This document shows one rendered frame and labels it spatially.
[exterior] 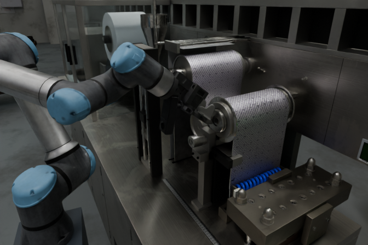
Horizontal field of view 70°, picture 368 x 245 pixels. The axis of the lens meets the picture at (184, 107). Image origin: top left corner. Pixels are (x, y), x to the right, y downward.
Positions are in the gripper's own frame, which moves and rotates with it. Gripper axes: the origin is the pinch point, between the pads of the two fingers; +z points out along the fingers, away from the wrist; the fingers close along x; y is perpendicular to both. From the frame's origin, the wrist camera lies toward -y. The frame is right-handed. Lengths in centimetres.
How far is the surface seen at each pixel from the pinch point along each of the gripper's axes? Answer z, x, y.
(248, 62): 20.4, 20.5, 31.2
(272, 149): 25.4, -8.4, 4.7
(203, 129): 2.9, 2.2, -2.6
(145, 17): -11, 66, 27
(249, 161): 18.2, -8.3, -2.8
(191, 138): -0.4, 1.3, -7.0
